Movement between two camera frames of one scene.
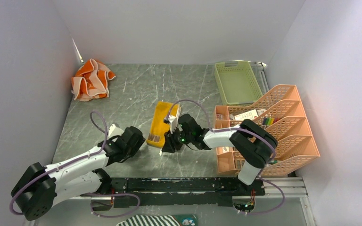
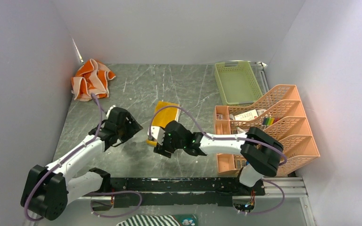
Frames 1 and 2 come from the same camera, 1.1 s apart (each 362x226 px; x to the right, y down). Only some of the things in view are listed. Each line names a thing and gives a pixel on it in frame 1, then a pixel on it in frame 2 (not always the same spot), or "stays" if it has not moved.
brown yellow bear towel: (158, 128) stays
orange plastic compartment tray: (229, 161) stays
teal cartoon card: (186, 220) stays
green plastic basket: (237, 84) stays
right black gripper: (170, 145) → (162, 149)
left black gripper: (139, 142) → (133, 127)
